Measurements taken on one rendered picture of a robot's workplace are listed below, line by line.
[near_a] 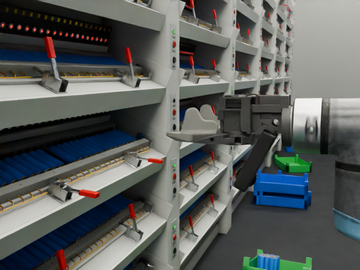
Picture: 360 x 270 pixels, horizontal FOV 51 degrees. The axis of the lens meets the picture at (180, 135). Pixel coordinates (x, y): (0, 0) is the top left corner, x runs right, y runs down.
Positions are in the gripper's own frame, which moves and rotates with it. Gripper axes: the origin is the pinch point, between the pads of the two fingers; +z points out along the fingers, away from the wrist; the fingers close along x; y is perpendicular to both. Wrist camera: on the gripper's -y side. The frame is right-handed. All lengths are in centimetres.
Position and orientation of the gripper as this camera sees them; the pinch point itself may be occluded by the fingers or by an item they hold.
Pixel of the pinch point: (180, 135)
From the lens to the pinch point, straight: 69.7
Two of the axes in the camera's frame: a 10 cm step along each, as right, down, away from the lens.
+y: -0.3, -9.9, -1.5
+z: -9.3, -0.3, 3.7
